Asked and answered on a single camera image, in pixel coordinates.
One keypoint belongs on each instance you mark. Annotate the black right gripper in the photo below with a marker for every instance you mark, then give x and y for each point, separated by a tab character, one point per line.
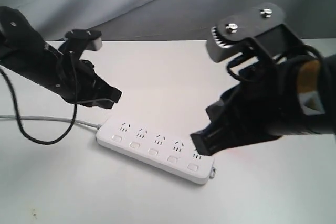
262	107

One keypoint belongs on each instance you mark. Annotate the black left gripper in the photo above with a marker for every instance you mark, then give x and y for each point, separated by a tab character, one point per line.
78	80

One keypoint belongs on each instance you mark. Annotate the white five-socket power strip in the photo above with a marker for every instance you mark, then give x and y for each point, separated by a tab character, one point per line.
160	149

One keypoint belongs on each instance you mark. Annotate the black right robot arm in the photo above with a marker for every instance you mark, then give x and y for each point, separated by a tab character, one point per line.
300	102

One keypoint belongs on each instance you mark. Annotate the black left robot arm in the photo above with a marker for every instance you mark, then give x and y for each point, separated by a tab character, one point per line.
25	52

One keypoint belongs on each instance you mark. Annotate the grey backdrop cloth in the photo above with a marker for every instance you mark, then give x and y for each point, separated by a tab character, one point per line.
164	19

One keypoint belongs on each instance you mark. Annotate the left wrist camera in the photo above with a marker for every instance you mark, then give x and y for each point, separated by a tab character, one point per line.
81	38

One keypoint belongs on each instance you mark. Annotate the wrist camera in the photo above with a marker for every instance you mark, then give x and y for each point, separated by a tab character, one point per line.
264	23
81	38

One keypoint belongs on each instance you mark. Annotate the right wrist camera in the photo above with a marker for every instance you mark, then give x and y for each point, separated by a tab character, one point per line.
264	23

